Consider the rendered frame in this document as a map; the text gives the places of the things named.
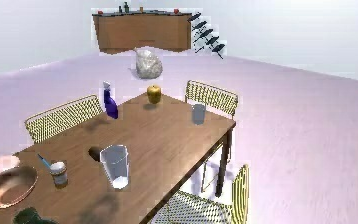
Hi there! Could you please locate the grey drinking glass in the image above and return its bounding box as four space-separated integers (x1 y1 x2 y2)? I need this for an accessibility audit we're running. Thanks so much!
191 102 207 126

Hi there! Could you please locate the brown wooden dining table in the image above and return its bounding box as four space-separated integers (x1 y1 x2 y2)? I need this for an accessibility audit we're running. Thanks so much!
0 92 237 224

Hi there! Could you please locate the yellow apple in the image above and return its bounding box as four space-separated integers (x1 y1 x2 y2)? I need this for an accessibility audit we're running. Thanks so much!
146 84 163 105

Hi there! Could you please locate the purple spray bottle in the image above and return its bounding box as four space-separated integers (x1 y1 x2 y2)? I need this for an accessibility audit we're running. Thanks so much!
102 80 119 120

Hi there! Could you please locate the black stepped rack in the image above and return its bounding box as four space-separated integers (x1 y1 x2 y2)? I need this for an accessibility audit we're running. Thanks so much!
187 12 227 60

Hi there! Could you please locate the clear glass tumbler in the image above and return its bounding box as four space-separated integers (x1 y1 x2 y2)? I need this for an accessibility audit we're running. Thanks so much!
99 144 130 190

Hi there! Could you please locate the brown wooden counter cabinet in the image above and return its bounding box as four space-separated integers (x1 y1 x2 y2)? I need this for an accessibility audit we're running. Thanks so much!
92 11 193 55

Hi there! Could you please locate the white lidded brown jar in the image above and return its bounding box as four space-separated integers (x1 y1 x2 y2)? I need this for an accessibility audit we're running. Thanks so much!
49 161 69 189

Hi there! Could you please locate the blue pen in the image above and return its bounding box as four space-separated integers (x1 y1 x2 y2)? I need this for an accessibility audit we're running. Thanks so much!
37 153 52 169

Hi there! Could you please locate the dark green plant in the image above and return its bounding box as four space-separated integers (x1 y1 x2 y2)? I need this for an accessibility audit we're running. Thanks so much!
12 206 60 224

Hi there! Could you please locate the copper bowl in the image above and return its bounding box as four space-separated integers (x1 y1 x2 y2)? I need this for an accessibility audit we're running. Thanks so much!
0 165 39 210

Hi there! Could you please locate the yellow wire mesh chair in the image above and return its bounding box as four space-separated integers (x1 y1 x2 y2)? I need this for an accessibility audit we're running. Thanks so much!
24 94 105 145
148 163 251 224
184 79 240 118

